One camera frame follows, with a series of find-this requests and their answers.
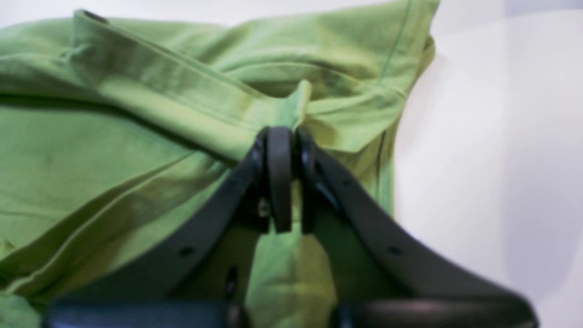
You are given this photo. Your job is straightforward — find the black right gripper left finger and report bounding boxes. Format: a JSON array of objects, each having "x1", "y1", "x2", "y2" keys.
[{"x1": 43, "y1": 127, "x2": 293, "y2": 328}]

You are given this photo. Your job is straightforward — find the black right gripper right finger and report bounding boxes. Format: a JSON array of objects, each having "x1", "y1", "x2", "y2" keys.
[{"x1": 296, "y1": 128, "x2": 539, "y2": 328}]

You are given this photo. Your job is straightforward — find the green T-shirt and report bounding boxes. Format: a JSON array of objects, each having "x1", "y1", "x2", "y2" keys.
[{"x1": 1, "y1": 0, "x2": 440, "y2": 328}]

